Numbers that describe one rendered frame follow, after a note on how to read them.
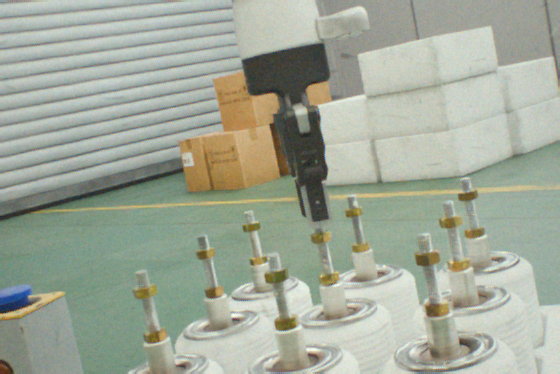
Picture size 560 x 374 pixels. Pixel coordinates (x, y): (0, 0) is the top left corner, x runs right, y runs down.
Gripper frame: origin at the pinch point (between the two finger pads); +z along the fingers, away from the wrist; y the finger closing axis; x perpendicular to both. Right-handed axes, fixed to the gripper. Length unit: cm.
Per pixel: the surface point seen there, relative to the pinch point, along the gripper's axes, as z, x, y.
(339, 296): 8.3, 0.5, 1.0
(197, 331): 9.9, -13.1, -3.7
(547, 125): 27, 125, -271
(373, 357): 13.4, 2.1, 4.3
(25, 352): 7.4, -28.1, -0.3
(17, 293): 2.5, -28.4, -3.2
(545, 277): 35, 47, -81
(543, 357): 17.3, 17.3, 2.8
